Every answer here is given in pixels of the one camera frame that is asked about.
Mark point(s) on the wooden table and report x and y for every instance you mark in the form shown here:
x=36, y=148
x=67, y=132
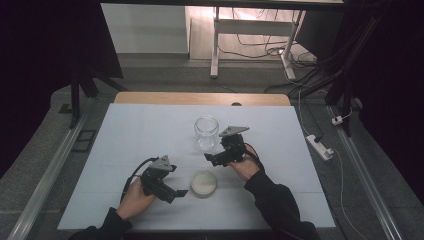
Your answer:
x=186, y=98

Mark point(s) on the black curtain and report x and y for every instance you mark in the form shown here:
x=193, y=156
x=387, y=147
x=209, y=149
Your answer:
x=393, y=83
x=40, y=66

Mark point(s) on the cream round jar lid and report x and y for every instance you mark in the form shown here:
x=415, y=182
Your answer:
x=203, y=184

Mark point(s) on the black metal stand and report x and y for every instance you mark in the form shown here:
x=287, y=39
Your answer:
x=76, y=96
x=343, y=83

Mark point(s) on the black floor bracket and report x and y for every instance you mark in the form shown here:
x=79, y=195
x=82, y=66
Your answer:
x=84, y=141

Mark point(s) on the white power strip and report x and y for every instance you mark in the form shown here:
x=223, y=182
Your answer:
x=319, y=146

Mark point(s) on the aluminium floor rail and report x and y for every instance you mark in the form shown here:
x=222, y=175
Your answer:
x=46, y=180
x=366, y=180

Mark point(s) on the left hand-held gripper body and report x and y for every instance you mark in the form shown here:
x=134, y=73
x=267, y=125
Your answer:
x=156, y=181

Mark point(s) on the white wall panel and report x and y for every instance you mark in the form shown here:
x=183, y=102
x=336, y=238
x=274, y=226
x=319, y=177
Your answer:
x=145, y=28

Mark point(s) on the white table cover sheet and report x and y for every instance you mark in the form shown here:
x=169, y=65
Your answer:
x=140, y=133

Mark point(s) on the small white adapter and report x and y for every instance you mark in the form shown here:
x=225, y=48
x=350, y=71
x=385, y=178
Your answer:
x=337, y=120

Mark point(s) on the person's right hand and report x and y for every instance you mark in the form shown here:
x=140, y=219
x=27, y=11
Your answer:
x=246, y=168

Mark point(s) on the white desk frame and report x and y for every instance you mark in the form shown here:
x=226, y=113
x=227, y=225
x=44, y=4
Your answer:
x=253, y=27

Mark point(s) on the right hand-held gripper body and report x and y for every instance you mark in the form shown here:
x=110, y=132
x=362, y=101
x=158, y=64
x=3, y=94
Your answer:
x=231, y=146

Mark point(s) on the clear glass jar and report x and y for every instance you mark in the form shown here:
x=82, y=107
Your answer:
x=206, y=133

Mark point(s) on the person's left hand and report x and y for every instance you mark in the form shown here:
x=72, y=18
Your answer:
x=135, y=201

